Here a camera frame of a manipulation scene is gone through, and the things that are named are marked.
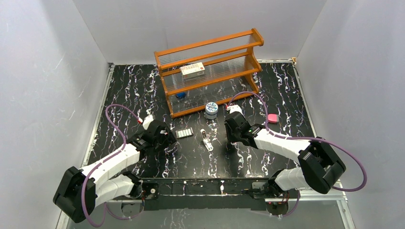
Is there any cardboard staple tray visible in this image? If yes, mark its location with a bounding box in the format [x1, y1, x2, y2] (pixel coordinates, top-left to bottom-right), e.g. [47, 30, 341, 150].
[175, 127, 193, 139]

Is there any white stapler part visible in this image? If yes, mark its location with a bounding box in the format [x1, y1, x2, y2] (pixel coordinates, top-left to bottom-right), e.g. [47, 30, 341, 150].
[200, 129, 213, 152]

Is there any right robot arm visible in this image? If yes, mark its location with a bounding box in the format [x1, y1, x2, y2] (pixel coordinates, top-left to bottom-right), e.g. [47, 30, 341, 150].
[224, 112, 346, 198]

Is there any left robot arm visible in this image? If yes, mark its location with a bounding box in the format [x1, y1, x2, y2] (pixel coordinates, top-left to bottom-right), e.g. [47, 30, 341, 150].
[53, 119, 177, 223]

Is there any round patterned tape roll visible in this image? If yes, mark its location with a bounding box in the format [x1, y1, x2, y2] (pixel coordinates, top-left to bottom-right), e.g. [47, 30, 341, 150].
[205, 102, 219, 120]

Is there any pink tape measure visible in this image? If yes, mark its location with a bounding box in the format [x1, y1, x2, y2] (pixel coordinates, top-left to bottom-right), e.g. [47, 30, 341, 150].
[267, 114, 279, 124]

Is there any small blue object on shelf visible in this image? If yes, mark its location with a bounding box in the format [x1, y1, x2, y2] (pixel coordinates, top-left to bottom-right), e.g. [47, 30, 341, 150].
[175, 92, 186, 98]

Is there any orange wooden shelf rack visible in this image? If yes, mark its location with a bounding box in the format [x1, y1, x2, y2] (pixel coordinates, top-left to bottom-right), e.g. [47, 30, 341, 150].
[154, 28, 264, 118]

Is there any black base bar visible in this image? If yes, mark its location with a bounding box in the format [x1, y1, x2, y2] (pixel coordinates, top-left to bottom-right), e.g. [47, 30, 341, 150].
[139, 177, 300, 212]

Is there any white red staple box on shelf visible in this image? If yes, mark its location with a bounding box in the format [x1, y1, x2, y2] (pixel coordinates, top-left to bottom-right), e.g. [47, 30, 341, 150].
[180, 62, 205, 79]

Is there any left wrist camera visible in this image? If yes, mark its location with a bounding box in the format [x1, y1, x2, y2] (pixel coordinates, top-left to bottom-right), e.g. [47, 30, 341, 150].
[138, 114, 155, 130]

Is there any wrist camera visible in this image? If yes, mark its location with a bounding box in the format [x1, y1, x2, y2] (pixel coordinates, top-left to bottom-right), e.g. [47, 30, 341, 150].
[226, 104, 243, 115]
[138, 114, 155, 130]

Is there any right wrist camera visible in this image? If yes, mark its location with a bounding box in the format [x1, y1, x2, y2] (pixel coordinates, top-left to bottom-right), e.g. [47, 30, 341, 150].
[226, 104, 243, 115]

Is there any aluminium rail frame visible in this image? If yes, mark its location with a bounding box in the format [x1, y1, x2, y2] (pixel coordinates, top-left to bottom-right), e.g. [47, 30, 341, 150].
[56, 178, 357, 229]

